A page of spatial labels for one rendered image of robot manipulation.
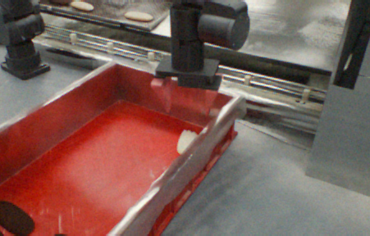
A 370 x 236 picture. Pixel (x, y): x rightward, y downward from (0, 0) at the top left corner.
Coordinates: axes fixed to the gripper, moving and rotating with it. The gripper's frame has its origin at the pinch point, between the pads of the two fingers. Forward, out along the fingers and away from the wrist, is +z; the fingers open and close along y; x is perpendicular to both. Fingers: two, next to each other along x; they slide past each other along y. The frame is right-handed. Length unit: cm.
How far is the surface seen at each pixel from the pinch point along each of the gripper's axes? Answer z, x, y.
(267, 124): 9.2, 11.9, 15.0
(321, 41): 0.5, 41.5, 26.4
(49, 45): 4, 31, -48
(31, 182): 8.5, -16.6, -24.6
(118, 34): 8, 54, -37
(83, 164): 8.5, -10.1, -17.9
